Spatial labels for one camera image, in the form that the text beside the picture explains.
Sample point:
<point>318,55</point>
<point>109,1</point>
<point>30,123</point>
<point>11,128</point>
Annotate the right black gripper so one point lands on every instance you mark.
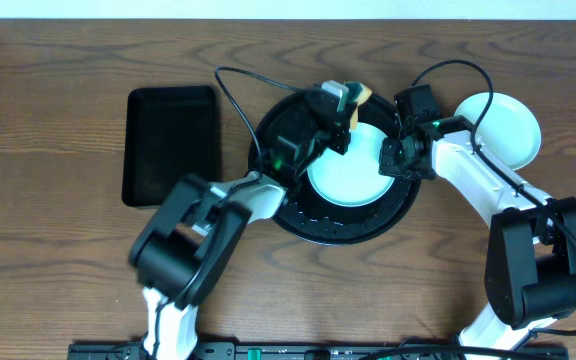
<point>388,165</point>

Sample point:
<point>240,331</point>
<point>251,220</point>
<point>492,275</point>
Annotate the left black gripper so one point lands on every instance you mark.
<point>341,126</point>

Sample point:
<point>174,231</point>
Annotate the green yellow sponge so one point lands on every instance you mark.
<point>358,94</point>

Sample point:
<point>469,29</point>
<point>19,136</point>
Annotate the light blue plate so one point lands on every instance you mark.
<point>352,179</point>
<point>509,132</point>

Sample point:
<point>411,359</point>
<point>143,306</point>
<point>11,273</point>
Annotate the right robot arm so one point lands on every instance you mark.
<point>530,271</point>

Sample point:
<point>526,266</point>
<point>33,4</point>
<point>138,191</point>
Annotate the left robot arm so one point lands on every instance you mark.
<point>182,252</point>

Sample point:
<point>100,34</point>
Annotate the round black tray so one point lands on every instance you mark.
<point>307,215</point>

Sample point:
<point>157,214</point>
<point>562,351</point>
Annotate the black rectangular tray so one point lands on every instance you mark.
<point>170,132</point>

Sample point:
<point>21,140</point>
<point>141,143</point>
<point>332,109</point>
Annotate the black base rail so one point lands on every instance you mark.
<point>232,351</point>

